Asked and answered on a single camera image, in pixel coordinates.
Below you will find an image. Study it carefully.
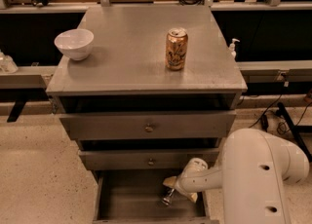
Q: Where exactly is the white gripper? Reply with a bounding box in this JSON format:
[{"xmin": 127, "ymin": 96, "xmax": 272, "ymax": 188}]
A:
[{"xmin": 163, "ymin": 158, "xmax": 208, "ymax": 203}]

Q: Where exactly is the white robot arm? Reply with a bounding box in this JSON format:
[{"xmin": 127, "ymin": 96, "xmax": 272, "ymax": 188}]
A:
[{"xmin": 163, "ymin": 129, "xmax": 309, "ymax": 224}]

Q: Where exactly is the grey middle drawer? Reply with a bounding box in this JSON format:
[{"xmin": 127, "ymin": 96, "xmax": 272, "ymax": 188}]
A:
[{"xmin": 79, "ymin": 148, "xmax": 219, "ymax": 170}]

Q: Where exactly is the grey open bottom drawer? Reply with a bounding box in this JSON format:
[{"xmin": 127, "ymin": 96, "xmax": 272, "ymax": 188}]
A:
[{"xmin": 93, "ymin": 168, "xmax": 219, "ymax": 224}]

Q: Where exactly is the grey top drawer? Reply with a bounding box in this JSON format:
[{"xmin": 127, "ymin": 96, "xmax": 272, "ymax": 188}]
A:
[{"xmin": 60, "ymin": 110, "xmax": 236, "ymax": 140}]

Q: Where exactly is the grey wooden drawer cabinet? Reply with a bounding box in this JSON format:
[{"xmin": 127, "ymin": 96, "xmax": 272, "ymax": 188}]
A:
[{"xmin": 45, "ymin": 4, "xmax": 248, "ymax": 224}]

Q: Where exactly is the gold soda can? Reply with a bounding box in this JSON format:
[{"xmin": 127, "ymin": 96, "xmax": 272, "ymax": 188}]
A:
[{"xmin": 165, "ymin": 27, "xmax": 188, "ymax": 71}]

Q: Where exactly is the black stand leg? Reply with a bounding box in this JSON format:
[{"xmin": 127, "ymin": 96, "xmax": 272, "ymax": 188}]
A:
[{"xmin": 277, "ymin": 102, "xmax": 312, "ymax": 162}]

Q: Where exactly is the white pump bottle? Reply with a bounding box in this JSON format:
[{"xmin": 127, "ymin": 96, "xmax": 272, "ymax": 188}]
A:
[{"xmin": 228, "ymin": 38, "xmax": 241, "ymax": 59}]

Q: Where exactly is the white ceramic bowl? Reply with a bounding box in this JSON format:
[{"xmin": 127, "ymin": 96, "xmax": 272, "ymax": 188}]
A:
[{"xmin": 54, "ymin": 28, "xmax": 94, "ymax": 60}]

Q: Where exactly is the black floor cable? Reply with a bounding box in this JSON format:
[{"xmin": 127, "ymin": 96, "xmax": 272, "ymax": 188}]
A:
[{"xmin": 248, "ymin": 71, "xmax": 312, "ymax": 136}]

